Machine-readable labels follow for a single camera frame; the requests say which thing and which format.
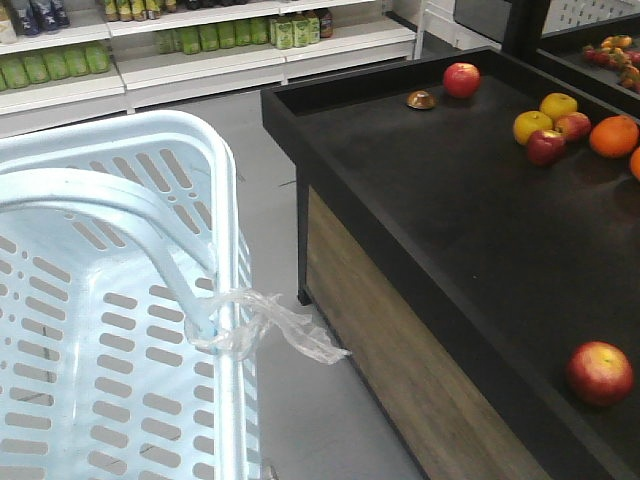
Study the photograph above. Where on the light blue plastic basket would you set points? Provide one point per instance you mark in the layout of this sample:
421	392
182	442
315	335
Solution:
114	235

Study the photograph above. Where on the clear plastic strip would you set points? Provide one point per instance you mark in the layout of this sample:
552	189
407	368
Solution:
275	325

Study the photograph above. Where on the black wooden display stand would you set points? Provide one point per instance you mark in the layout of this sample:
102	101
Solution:
459	275

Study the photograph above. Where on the brown mushroom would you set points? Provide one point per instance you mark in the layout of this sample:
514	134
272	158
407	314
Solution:
421	100

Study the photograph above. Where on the white store shelf unit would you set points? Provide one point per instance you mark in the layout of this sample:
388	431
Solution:
364	32

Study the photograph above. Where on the orange fruit left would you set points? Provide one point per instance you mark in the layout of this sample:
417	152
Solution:
614	136

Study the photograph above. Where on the row of green bottles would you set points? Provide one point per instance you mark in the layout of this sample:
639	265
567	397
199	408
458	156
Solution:
41	66

